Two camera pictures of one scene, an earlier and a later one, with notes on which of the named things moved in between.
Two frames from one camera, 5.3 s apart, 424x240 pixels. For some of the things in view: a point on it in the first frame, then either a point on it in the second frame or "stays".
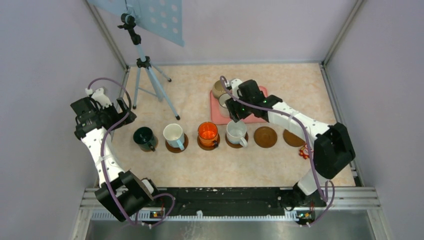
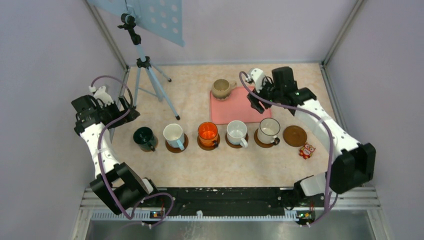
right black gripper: (232, 105) -> (255, 103)
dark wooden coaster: (292, 139) stays
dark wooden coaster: (208, 148) stays
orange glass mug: (208, 134) stays
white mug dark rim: (223, 109) -> (268, 129)
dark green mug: (145, 138) stays
